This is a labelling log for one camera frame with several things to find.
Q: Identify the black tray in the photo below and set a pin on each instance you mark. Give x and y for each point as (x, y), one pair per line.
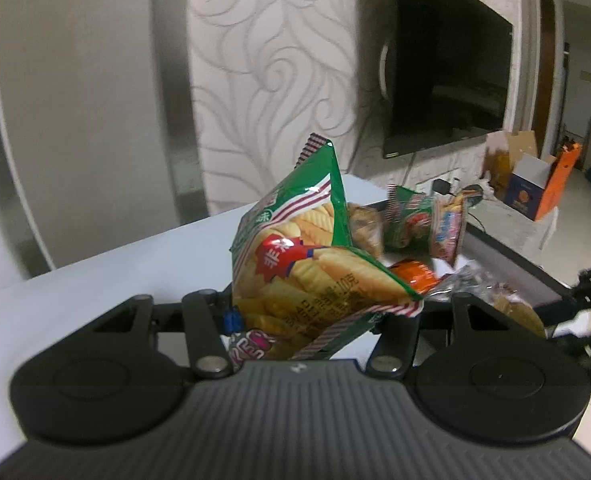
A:
(540, 285)

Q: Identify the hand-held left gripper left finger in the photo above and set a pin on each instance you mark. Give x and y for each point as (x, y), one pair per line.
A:
(231, 321)

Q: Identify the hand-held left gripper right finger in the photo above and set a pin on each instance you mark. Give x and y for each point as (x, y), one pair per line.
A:
(400, 340)

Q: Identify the brown cardboard box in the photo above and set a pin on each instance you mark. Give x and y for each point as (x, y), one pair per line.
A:
(505, 160)

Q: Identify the tan wrapped candy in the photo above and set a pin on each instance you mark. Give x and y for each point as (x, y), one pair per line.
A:
(366, 227)

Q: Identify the orange snack packet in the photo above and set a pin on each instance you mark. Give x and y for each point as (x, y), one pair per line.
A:
(415, 275)

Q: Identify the green potato fries bag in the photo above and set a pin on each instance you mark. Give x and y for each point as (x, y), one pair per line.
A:
(300, 270)

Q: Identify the orange box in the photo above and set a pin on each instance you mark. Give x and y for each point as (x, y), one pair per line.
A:
(560, 180)

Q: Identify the black wall television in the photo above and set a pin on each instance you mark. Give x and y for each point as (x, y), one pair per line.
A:
(450, 60)

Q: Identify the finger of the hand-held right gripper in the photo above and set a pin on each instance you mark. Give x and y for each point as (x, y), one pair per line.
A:
(555, 312)

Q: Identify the clear bag of sunflower seeds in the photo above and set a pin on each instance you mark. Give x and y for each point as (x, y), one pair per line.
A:
(468, 285)

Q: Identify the green shrimp cracker bag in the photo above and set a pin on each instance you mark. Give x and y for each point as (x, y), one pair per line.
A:
(420, 222)

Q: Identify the black power adapter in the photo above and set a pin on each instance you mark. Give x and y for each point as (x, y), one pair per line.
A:
(443, 186)

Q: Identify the blue and white box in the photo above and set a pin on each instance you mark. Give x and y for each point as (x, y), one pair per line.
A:
(528, 185)

